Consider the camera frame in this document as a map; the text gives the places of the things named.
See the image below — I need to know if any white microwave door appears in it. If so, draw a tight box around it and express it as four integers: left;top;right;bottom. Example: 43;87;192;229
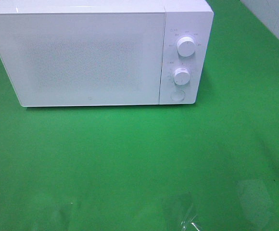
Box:
0;13;165;107

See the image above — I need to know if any round door release button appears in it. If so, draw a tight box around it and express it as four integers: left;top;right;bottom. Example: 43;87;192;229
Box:
171;90;185;102

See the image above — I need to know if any white microwave oven body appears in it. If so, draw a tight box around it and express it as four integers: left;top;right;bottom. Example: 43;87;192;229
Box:
0;0;214;105

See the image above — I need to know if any white microwave knob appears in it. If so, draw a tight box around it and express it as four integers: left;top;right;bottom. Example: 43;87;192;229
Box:
177;36;195;57
174;68;190;86

